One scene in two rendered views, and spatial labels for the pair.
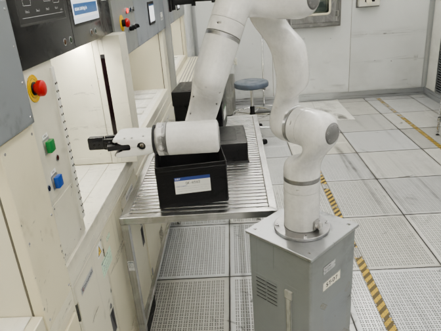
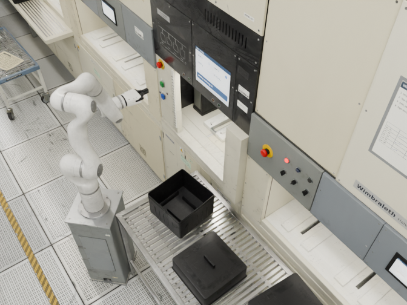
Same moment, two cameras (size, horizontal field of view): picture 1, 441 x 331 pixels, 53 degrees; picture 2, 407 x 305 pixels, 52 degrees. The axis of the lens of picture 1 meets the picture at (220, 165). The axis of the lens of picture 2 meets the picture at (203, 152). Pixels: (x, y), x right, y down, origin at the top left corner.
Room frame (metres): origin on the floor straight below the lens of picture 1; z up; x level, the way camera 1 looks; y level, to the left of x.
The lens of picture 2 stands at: (2.89, -0.69, 2.85)
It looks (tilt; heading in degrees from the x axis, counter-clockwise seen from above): 47 degrees down; 141
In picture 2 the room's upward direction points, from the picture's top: 1 degrees clockwise
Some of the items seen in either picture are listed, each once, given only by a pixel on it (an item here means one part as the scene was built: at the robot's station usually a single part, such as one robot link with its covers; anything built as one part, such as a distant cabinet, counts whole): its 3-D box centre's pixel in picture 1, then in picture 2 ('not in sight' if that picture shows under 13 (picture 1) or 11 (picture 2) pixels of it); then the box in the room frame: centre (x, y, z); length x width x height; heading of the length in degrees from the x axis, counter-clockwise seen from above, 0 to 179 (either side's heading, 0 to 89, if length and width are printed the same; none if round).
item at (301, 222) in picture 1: (301, 203); (91, 196); (1.33, -0.26, 0.85); 0.19 x 0.19 x 0.18
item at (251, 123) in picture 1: (211, 217); (218, 298); (2.12, 0.07, 0.38); 1.30 x 0.60 x 0.76; 177
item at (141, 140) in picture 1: (138, 140); (129, 97); (1.08, 0.21, 1.20); 0.11 x 0.10 x 0.07; 87
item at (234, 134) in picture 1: (217, 141); (209, 265); (2.09, 0.01, 0.83); 0.29 x 0.29 x 0.13; 0
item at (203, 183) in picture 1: (190, 171); (181, 203); (1.69, 0.13, 0.85); 0.28 x 0.28 x 0.17; 6
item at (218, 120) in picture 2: not in sight; (225, 124); (1.38, 0.72, 0.89); 0.22 x 0.21 x 0.04; 87
